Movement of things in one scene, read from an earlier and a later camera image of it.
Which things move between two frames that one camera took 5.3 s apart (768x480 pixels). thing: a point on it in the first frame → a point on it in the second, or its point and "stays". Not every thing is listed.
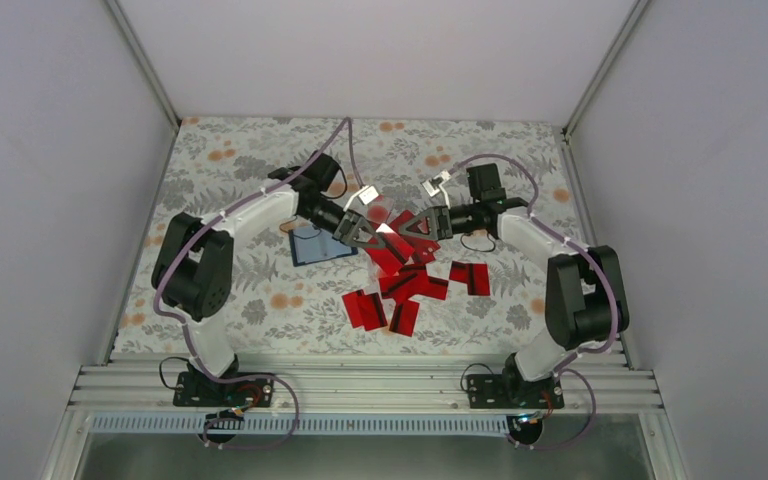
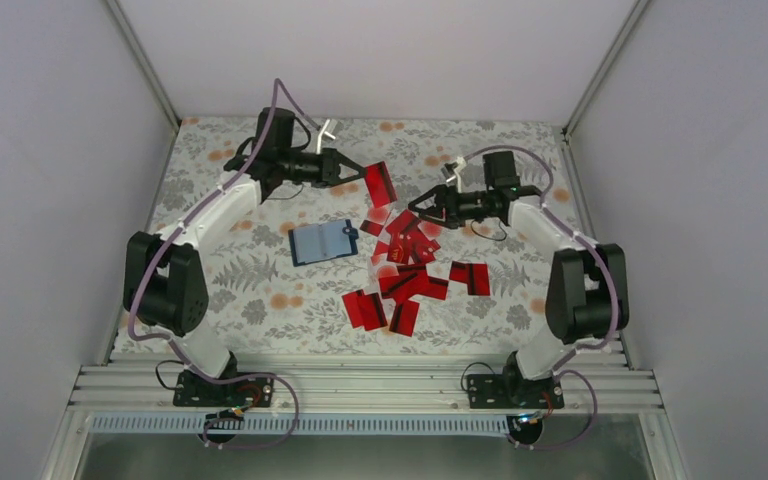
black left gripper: (355, 220) → (330, 159)
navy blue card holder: (310, 244) stays
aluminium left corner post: (144, 61) stays
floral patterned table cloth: (296, 293) stays
